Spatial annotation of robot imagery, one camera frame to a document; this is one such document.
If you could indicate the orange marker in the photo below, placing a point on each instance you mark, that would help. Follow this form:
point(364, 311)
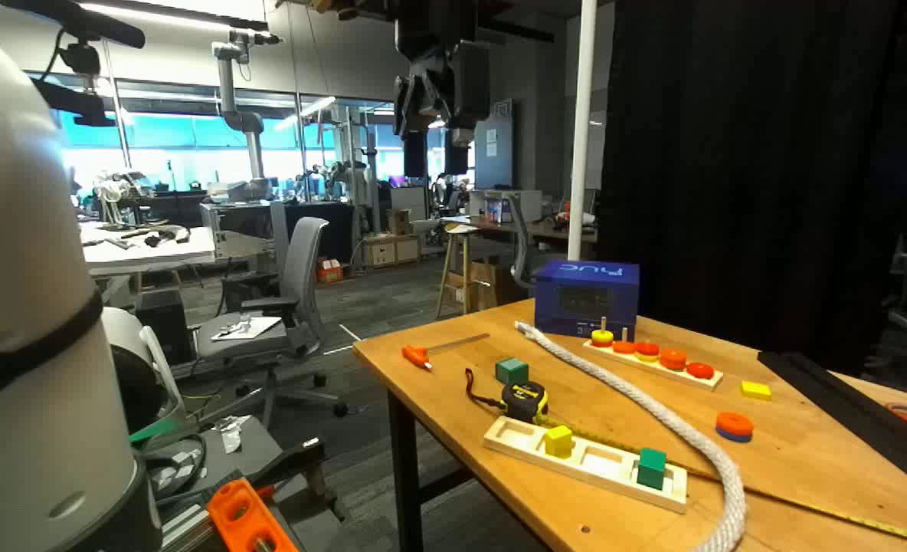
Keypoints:
point(417, 356)

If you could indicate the black table leg frame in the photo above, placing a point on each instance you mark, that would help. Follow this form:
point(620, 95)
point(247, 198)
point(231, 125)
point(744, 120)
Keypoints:
point(405, 469)

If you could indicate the long black bar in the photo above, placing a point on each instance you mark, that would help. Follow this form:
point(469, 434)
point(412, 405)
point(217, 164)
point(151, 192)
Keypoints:
point(863, 416)

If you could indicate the black camera boom mount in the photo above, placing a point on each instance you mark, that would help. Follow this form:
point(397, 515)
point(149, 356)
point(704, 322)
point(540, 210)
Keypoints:
point(74, 18)

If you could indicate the teal cube block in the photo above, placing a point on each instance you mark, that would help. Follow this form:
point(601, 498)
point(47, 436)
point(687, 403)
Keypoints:
point(513, 371)

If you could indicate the white vertical pole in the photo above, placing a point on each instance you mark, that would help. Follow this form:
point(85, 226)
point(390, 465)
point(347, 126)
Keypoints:
point(579, 125)

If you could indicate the yellow flat block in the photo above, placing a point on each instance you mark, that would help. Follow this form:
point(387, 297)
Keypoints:
point(755, 388)

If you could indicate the grey chair back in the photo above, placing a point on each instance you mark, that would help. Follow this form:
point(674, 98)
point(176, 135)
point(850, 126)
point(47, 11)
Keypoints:
point(518, 246)

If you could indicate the orange plastic clamp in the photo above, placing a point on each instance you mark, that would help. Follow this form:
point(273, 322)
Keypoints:
point(241, 515)

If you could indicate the grey office chair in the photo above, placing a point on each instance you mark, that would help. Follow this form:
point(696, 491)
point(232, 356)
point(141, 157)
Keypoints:
point(304, 264)

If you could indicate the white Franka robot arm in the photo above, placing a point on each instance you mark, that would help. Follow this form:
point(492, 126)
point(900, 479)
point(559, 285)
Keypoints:
point(24, 307)

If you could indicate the small white bottle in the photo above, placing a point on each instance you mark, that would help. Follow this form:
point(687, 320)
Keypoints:
point(231, 436)

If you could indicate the yellow measuring tape blade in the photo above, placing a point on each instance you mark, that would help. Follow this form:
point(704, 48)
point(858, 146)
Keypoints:
point(900, 531)

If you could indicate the blue cardboard box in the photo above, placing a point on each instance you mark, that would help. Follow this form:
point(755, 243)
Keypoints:
point(586, 297)

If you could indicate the green cube block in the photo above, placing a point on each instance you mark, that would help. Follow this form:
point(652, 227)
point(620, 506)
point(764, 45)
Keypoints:
point(652, 466)

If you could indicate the yellow cube block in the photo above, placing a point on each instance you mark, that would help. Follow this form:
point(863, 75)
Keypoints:
point(559, 442)

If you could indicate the orange floor item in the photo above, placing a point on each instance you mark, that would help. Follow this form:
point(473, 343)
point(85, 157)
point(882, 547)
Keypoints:
point(331, 272)

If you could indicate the black curtain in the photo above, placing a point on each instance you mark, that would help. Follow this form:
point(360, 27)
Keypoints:
point(760, 155)

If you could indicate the papers on chair seat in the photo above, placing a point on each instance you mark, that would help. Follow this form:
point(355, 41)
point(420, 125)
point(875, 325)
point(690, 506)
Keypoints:
point(247, 330)

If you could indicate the grey background robot arm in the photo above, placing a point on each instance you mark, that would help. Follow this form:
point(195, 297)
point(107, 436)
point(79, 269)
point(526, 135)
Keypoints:
point(226, 81)

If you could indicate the white background table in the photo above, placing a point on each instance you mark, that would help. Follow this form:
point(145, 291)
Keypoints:
point(156, 249)

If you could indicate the black cart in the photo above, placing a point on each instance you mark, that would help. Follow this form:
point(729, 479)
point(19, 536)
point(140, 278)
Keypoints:
point(258, 445)

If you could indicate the wooden stool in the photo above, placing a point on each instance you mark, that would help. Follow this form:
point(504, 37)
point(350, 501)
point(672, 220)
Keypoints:
point(460, 234)

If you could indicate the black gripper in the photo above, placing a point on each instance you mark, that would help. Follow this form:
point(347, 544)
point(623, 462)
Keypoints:
point(453, 86)

